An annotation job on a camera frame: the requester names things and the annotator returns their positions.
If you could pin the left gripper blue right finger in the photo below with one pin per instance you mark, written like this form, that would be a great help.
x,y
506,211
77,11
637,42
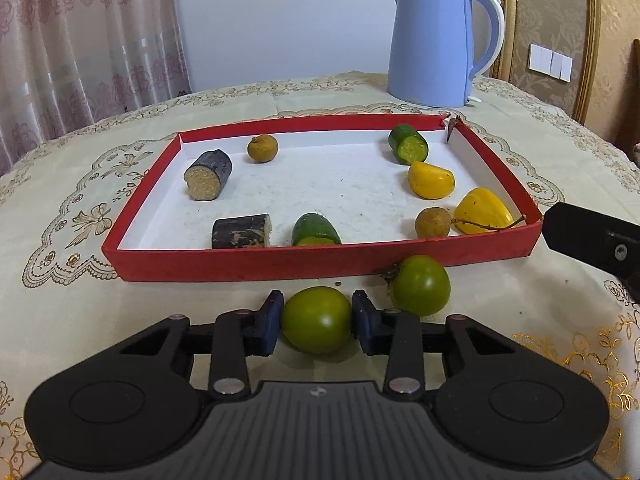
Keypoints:
x,y
396,334

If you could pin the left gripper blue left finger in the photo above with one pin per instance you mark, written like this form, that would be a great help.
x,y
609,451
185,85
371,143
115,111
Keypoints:
x,y
237,335

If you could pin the green tomato with stem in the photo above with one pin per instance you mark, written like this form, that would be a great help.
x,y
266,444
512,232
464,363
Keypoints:
x,y
419,284

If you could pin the long dark sugarcane piece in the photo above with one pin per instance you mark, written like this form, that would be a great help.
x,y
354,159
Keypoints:
x,y
241,232

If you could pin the brown longan with stem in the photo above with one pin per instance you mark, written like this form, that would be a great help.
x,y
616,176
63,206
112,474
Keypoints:
x,y
437,222

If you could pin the green cucumber piece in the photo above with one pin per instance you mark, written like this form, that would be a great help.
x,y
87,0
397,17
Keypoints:
x,y
313,229
407,144

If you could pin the yellow pepper piece large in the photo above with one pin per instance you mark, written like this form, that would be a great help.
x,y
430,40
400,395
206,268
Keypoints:
x,y
481,211

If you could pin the thick dark sugarcane piece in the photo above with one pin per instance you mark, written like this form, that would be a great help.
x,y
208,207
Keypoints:
x,y
206,177

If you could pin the brown longan round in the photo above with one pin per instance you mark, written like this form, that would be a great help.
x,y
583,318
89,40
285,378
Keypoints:
x,y
262,148

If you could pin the red shallow cardboard box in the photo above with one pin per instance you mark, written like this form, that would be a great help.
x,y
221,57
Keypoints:
x,y
339,166

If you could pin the cream embroidered tablecloth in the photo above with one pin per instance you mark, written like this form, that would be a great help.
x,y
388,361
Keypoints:
x,y
62,302

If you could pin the gold padded headboard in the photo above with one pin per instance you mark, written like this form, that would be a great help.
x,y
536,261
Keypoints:
x,y
602,39

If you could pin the blue electric kettle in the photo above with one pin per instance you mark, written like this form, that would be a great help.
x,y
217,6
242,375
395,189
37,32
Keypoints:
x,y
432,52

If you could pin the pink patterned curtain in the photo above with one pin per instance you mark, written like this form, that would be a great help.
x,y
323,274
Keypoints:
x,y
67,64

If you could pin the white wall switch panel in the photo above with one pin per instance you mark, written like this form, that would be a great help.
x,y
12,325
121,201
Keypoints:
x,y
550,63

